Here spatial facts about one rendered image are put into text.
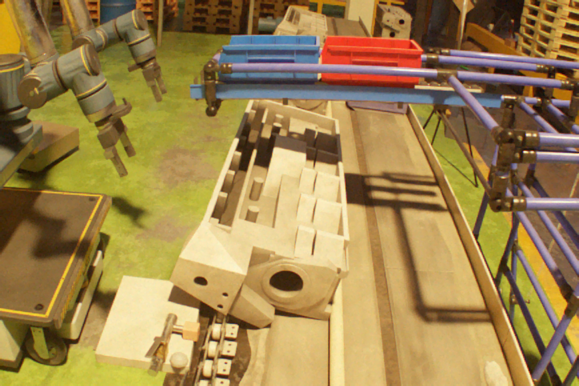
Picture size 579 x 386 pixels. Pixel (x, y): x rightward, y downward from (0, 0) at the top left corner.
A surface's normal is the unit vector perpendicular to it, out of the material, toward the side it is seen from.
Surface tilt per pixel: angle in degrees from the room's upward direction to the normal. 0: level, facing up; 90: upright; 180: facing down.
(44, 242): 0
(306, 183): 31
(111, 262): 0
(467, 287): 1
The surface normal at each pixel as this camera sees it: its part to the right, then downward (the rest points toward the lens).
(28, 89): 0.14, 0.46
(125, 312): 0.09, -0.89
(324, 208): 0.18, -0.52
